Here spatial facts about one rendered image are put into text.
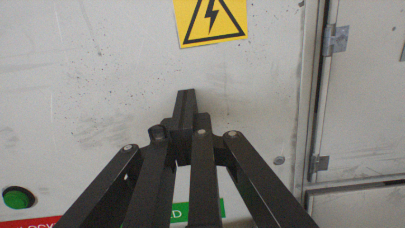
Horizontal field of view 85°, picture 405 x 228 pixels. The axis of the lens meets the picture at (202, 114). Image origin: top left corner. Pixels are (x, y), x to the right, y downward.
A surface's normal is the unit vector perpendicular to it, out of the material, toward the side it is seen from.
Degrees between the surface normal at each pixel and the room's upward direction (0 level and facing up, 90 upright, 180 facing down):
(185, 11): 90
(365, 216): 90
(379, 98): 90
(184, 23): 90
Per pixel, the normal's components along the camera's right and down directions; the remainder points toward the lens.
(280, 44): 0.01, 0.46
